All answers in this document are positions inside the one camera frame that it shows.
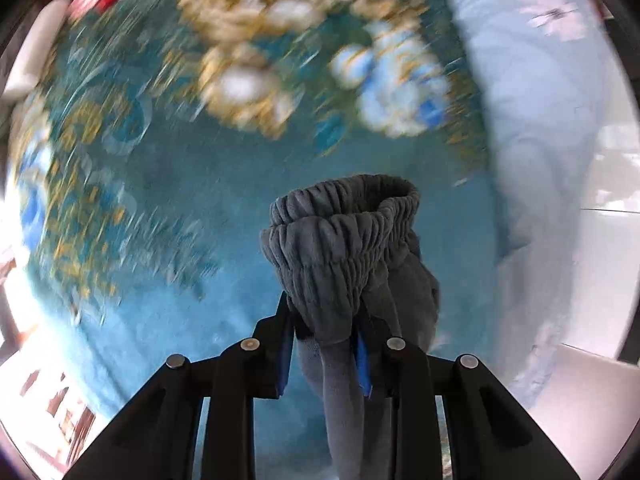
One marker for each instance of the light grey daisy bedsheet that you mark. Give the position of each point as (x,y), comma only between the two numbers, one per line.
(541,67)

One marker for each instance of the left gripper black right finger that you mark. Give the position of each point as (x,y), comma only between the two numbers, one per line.
(399,371)

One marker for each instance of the teal floral blanket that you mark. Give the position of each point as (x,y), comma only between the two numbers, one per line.
(143,165)

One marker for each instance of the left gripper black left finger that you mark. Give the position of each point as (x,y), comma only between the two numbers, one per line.
(256,367)

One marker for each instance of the dark grey fleece pants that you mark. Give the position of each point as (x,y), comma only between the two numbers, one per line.
(339,247)

